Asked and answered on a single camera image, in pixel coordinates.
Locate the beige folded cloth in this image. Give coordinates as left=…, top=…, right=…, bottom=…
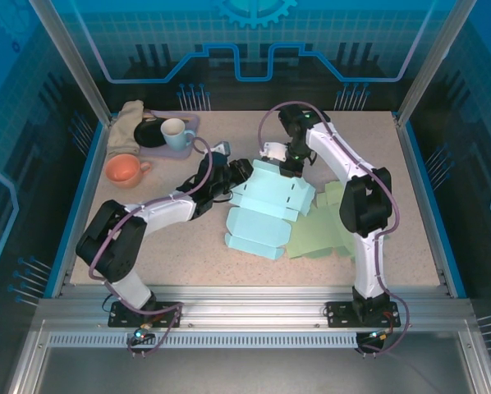
left=105, top=99, right=146, bottom=158

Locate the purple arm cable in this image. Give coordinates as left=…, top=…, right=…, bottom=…
left=256, top=101, right=411, bottom=358
left=88, top=137, right=213, bottom=359

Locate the aluminium side rail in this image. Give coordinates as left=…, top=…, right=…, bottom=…
left=394, top=114, right=456, bottom=299
left=50, top=117, right=115, bottom=299

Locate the purple plastic tray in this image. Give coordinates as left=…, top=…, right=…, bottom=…
left=137, top=108, right=201, bottom=160

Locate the aluminium mounting rail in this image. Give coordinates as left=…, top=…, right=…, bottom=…
left=35, top=284, right=475, bottom=332

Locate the aluminium frame post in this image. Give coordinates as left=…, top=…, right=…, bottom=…
left=26, top=0, right=116, bottom=127
left=394, top=0, right=479, bottom=128

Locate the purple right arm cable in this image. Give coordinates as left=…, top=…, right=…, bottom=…
left=256, top=101, right=411, bottom=358

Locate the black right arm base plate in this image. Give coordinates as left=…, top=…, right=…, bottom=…
left=325, top=300, right=407, bottom=328

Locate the slotted grey cable duct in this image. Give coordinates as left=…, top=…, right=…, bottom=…
left=46, top=332, right=364, bottom=350

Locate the inline cable connector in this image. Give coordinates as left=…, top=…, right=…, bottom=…
left=366, top=328, right=396, bottom=342
left=132, top=323, right=155, bottom=342

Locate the orange ceramic cup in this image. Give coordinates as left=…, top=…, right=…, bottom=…
left=105, top=153, right=153, bottom=189

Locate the black round plate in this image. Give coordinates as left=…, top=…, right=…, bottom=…
left=133, top=118, right=167, bottom=149

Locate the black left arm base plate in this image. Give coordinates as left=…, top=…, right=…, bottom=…
left=108, top=300, right=185, bottom=329

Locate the light blue ceramic mug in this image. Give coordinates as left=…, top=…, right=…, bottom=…
left=159, top=117, right=197, bottom=152

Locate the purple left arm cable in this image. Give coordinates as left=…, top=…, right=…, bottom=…
left=88, top=137, right=213, bottom=359

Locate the light green paper box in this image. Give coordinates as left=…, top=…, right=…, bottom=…
left=287, top=181, right=358, bottom=260

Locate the light blue paper box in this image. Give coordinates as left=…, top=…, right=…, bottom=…
left=223, top=158, right=317, bottom=262

